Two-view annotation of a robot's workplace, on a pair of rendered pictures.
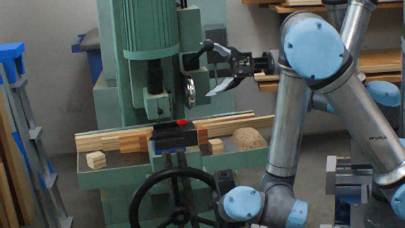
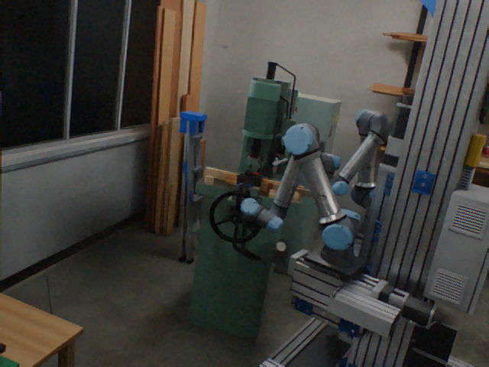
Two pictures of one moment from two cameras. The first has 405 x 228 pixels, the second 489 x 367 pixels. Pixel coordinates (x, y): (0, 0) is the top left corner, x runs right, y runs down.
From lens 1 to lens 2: 0.84 m
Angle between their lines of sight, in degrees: 17
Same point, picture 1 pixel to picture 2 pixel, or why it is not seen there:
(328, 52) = (302, 141)
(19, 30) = (221, 114)
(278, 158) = (279, 195)
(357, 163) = not seen: hidden behind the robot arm
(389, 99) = not seen: hidden behind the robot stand
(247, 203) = (250, 206)
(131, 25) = (248, 116)
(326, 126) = not seen: hidden behind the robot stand
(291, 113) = (290, 173)
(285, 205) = (269, 215)
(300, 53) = (289, 138)
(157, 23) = (261, 119)
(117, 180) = (215, 193)
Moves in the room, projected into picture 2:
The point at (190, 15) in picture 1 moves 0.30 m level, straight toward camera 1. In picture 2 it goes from (289, 124) to (276, 128)
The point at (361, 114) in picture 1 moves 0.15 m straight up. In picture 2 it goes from (315, 180) to (322, 143)
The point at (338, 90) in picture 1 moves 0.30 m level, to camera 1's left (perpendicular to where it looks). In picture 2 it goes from (305, 163) to (236, 147)
